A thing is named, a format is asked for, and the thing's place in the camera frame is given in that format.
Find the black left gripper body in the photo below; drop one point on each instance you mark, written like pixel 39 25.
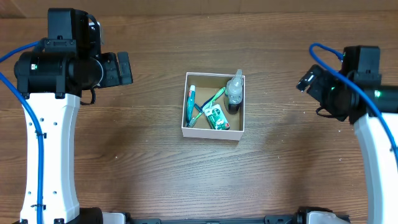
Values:
pixel 124 68

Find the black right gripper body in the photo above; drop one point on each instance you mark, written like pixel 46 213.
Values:
pixel 310 81

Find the clear bottle dark liquid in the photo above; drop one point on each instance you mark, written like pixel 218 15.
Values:
pixel 233 94

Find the Colgate toothpaste tube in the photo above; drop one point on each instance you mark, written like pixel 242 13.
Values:
pixel 190 103

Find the blue disposable razor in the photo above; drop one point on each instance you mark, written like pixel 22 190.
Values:
pixel 206 105

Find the green white toothbrush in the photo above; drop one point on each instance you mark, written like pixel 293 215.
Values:
pixel 215 97

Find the green white soap packet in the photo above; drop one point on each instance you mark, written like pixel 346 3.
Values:
pixel 216 117

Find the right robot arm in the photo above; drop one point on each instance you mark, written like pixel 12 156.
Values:
pixel 375 135

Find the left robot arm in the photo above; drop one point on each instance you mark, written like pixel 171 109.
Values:
pixel 50 80

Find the white cardboard box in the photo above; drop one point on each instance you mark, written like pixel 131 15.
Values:
pixel 207 85

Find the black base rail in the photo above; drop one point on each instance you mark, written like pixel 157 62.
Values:
pixel 211 221

